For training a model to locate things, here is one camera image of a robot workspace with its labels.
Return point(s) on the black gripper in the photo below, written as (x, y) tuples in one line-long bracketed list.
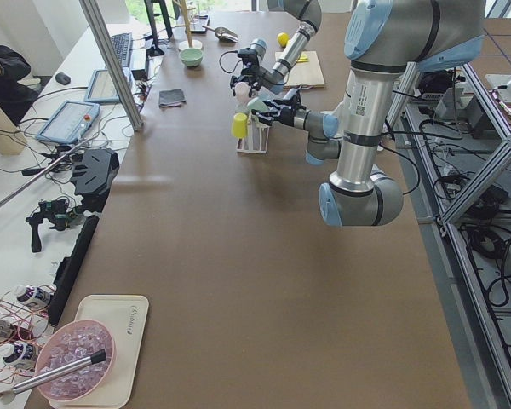
[(253, 68), (288, 116)]

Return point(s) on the pink cup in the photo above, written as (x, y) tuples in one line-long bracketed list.
[(242, 92)]

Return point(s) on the green cup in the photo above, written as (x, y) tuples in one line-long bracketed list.
[(257, 104)]

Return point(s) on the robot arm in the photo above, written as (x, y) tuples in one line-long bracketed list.
[(382, 39), (310, 16)]

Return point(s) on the yellow cup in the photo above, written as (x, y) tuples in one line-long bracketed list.
[(239, 127)]

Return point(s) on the bamboo cutting board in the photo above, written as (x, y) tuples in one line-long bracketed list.
[(305, 74)]

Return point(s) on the metal scoop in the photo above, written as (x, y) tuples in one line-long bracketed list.
[(223, 34)]

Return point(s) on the green bowl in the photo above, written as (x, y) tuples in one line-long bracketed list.
[(191, 57)]

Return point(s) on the yellow lemon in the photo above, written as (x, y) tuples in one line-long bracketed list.
[(283, 39)]

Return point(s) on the grey folded cloth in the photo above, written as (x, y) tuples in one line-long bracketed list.
[(171, 97)]

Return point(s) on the wooden stand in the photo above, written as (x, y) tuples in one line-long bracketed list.
[(191, 42)]

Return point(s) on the black keyboard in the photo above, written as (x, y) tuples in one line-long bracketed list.
[(122, 45)]

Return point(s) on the blue teach pendant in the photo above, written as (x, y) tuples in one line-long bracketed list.
[(69, 122), (101, 89)]

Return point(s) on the computer mouse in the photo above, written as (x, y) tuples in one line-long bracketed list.
[(62, 78)]

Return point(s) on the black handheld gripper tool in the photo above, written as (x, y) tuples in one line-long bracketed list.
[(57, 212)]

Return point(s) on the person in black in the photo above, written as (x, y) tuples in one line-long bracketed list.
[(15, 98)]

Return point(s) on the beige tray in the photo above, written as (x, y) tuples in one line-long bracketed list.
[(125, 318)]

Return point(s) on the black bar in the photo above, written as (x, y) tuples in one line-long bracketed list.
[(69, 269)]

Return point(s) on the white bottle purple label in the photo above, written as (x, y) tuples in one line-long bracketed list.
[(33, 297)]

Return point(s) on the metal rod black tip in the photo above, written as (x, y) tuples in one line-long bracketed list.
[(95, 358)]

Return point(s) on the pink bowl of ice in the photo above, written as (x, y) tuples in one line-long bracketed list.
[(77, 340)]

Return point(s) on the white wire cup rack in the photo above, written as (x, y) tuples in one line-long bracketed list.
[(257, 139)]

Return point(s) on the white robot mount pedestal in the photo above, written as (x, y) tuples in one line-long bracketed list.
[(373, 101)]

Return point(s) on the aluminium frame post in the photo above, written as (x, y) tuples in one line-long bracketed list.
[(98, 27)]

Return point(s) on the black plastic bracket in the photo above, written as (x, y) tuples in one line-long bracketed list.
[(92, 178)]

